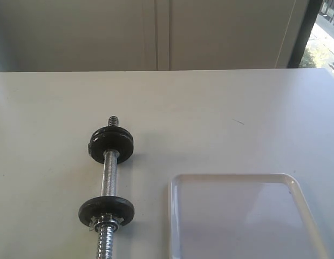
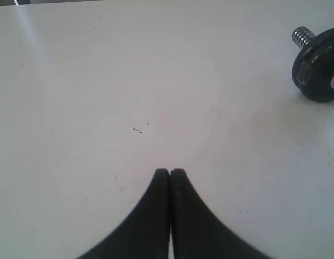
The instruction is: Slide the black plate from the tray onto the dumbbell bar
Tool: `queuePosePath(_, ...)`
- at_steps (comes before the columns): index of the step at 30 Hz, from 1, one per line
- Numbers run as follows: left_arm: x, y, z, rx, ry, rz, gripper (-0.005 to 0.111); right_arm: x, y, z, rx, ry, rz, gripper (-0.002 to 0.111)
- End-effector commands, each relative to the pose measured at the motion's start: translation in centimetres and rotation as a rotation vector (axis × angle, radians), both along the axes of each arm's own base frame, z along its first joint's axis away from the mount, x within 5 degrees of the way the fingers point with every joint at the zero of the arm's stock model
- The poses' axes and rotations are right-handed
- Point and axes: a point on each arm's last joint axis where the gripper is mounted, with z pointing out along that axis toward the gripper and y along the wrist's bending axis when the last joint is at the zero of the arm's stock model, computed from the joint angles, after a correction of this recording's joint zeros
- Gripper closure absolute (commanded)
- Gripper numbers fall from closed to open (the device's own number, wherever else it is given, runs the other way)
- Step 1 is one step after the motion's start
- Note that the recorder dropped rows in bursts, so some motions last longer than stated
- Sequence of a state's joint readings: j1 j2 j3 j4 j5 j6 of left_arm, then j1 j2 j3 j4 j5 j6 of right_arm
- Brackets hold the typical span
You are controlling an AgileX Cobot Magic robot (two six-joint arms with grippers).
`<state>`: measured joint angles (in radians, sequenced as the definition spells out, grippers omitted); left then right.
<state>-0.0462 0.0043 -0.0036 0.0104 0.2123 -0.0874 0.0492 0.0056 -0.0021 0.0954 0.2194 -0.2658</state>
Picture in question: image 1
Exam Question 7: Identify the black weight plate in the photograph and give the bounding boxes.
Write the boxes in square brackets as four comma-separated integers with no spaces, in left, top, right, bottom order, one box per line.
[88,132,134,164]
[78,196,135,226]
[91,126,133,139]

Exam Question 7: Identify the chrome threaded dumbbell bar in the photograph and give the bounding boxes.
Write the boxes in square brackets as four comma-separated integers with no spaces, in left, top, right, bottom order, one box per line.
[93,115,121,259]

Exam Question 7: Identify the white plastic tray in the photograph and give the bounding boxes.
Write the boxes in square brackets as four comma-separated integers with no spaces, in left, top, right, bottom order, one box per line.
[168,174,330,258]

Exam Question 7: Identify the chrome star lock nut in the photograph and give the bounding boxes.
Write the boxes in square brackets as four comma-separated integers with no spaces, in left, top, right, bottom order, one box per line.
[89,213,124,233]

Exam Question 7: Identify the white cabinet doors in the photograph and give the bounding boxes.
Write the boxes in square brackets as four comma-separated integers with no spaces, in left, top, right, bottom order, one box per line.
[0,1,308,72]

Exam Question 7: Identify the black window frame post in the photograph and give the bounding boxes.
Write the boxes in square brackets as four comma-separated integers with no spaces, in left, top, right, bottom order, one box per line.
[287,0,323,69]

